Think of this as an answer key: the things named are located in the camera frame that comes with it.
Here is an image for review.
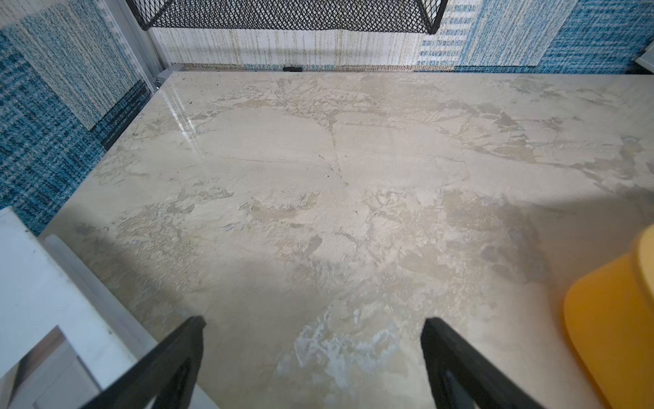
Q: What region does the black wire mesh shelf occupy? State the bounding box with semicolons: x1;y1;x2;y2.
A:
126;0;448;35

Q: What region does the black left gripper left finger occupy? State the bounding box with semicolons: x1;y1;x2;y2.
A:
84;315;206;408

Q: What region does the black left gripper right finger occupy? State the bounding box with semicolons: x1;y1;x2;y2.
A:
421;317;542;408

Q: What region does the yellow plastic storage box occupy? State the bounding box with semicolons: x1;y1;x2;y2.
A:
563;227;653;408

